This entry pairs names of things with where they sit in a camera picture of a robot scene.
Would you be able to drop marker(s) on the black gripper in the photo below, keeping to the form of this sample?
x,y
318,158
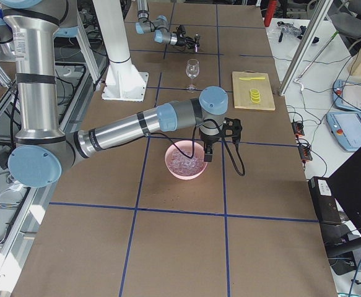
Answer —
x,y
183,40
208,141

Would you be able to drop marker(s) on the steel cocktail jigger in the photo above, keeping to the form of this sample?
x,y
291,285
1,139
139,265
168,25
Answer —
x,y
197,43

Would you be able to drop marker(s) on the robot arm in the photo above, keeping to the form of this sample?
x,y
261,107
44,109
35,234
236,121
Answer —
x,y
43,151
161,29

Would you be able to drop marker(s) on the clear wine glass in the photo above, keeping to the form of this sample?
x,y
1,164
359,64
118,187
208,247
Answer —
x,y
192,71

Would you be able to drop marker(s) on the clear ice cubes pile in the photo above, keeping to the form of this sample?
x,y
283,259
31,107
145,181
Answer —
x,y
181,165

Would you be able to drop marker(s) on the pink bowl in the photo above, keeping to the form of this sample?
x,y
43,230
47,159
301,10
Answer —
x,y
187,148

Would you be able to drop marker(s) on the yellow plastic knife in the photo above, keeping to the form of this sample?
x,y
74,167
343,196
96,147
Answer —
x,y
252,78

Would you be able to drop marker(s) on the bamboo cutting board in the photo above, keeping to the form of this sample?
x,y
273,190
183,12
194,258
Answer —
x,y
241,92

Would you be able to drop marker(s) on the black box device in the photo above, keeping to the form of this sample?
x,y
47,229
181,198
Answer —
x,y
324,203

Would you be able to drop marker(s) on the teach pendant near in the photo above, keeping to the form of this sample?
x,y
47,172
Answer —
x,y
346,128

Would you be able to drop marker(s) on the teach pendant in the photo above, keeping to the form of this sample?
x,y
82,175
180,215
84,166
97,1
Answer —
x,y
346,128
347,95

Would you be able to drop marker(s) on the teach pendant far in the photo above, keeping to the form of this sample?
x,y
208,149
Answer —
x,y
347,95

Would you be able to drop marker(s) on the black laptop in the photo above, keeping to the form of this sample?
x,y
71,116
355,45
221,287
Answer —
x,y
345,187

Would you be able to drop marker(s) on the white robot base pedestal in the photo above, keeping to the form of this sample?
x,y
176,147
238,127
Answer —
x,y
123,81

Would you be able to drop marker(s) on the aluminium frame post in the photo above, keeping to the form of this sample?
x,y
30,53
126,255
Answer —
x,y
318,16

